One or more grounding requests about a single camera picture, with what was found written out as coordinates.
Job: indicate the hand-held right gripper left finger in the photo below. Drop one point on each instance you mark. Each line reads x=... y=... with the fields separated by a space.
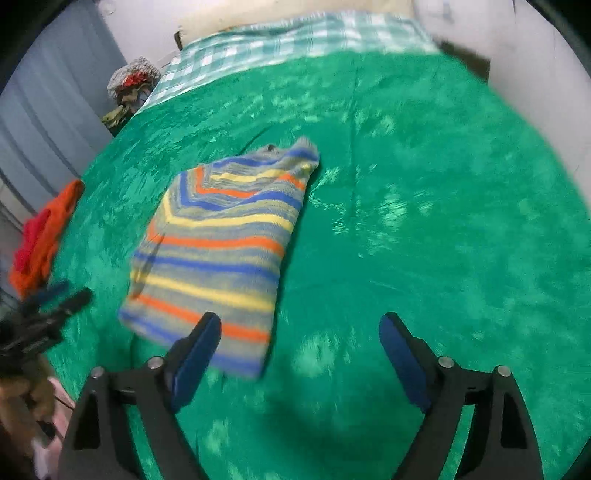
x=194 y=364

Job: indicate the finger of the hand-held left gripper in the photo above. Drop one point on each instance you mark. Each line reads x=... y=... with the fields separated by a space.
x=71 y=302
x=48 y=293

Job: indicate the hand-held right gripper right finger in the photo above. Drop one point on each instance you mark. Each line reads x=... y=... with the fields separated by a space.
x=406 y=364

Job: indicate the striped knit sweater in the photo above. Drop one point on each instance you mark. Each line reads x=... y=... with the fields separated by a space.
x=217 y=244

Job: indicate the pile of clothes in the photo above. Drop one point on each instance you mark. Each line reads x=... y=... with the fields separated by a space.
x=131 y=85

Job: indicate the person's left hand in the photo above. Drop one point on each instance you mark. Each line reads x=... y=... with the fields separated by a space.
x=32 y=392

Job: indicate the orange cloth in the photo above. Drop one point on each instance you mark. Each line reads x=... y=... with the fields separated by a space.
x=44 y=235

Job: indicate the green velvet blanket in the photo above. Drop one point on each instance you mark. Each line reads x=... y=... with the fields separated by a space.
x=415 y=207

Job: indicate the blue-grey curtain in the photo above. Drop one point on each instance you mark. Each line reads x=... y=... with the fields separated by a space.
x=41 y=115

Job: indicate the dark wooden bedside cabinet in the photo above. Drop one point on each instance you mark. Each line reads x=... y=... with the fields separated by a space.
x=466 y=57

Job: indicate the green checkered bed sheet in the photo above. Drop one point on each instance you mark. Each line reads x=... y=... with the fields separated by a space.
x=277 y=44

